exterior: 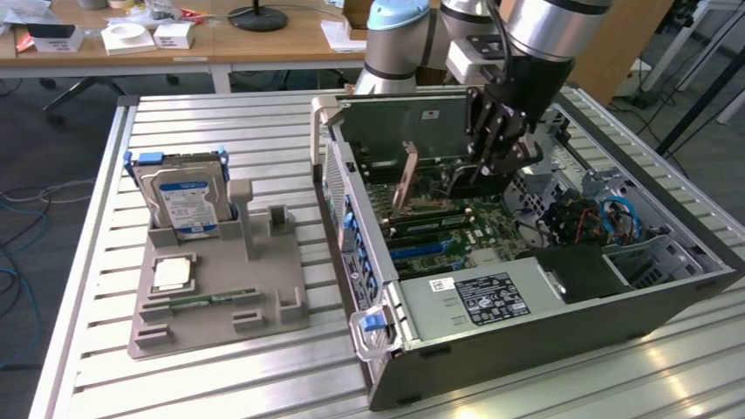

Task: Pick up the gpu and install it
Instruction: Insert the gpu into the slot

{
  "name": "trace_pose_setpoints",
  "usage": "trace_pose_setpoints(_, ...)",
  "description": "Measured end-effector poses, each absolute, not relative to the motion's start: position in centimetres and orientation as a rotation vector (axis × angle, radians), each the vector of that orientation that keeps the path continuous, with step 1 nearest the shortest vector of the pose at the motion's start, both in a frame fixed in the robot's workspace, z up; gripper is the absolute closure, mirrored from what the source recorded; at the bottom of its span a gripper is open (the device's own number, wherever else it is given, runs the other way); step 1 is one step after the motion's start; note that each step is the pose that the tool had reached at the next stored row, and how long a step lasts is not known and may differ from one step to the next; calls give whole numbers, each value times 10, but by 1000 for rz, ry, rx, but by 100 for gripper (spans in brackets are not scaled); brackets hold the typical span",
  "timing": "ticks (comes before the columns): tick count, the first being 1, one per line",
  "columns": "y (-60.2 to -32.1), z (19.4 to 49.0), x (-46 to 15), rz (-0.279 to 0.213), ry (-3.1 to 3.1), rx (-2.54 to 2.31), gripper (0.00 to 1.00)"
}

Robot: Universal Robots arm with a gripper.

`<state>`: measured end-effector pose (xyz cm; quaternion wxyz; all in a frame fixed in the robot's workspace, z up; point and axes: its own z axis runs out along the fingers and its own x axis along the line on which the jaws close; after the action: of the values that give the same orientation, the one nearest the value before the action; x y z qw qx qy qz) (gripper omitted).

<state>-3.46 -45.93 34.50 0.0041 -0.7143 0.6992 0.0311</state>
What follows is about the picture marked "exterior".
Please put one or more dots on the brown cardboard box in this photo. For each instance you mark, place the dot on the brown cardboard box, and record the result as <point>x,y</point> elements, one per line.
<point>354,13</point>

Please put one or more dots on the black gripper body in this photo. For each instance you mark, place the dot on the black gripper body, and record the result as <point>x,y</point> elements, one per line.
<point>532,87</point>

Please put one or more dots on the white round tape holder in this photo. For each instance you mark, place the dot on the white round tape holder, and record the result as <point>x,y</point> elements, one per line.
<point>128,39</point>

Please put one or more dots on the white box with black top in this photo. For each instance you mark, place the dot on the white box with black top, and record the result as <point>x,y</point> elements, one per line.
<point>54,39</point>

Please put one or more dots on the hard disk in blue caddy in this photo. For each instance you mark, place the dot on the hard disk in blue caddy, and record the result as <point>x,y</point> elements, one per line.
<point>186,201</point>

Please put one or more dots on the wooden desk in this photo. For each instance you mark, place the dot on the wooden desk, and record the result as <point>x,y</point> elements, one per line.
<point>261,48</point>

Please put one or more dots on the black pole stand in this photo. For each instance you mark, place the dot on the black pole stand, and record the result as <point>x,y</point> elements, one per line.
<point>692,105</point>

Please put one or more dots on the black office chair base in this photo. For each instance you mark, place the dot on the black office chair base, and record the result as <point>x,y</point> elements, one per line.
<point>81,91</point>

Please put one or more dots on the green motherboard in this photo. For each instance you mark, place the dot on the green motherboard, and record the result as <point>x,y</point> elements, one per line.
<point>489,235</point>

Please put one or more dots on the dark grey PC case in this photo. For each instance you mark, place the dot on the dark grey PC case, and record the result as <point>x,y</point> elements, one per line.
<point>524,371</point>

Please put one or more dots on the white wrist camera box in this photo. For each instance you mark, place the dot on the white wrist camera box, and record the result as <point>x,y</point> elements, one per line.
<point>465,57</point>

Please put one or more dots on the black lamp base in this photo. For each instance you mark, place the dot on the black lamp base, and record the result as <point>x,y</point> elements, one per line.
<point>257,19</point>

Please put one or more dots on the grey metal disk bay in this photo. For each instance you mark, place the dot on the grey metal disk bay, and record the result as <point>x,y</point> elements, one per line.
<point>664,253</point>

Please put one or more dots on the white paper stack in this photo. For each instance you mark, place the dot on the white paper stack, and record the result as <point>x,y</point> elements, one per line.
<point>342,39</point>

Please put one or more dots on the silver CPU chip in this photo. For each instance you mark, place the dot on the silver CPU chip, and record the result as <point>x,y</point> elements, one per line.
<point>172,275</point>

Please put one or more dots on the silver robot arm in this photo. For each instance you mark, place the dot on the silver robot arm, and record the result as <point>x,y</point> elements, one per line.
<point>396,43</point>

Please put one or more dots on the wooden cabinet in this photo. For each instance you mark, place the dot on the wooden cabinet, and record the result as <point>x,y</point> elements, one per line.
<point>634,43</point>

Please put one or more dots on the perforated metal drive cage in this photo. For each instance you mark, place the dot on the perforated metal drive cage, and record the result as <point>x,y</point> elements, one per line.
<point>541,192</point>

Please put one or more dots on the white bin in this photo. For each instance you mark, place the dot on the white bin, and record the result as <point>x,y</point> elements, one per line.
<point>632,78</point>

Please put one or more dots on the grey parts rack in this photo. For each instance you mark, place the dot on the grey parts rack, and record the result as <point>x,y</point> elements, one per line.
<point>221,323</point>

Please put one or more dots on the blue slot latch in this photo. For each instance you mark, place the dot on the blue slot latch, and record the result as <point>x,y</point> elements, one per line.
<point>360,246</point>
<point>349,216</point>
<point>368,272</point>

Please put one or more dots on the grey power supply unit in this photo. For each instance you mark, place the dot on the grey power supply unit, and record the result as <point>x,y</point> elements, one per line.
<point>430,314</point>

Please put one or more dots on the white cardboard box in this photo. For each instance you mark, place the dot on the white cardboard box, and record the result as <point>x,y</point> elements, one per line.
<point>173,36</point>

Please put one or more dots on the green RAM stick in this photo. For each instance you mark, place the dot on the green RAM stick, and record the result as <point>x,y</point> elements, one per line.
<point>197,301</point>

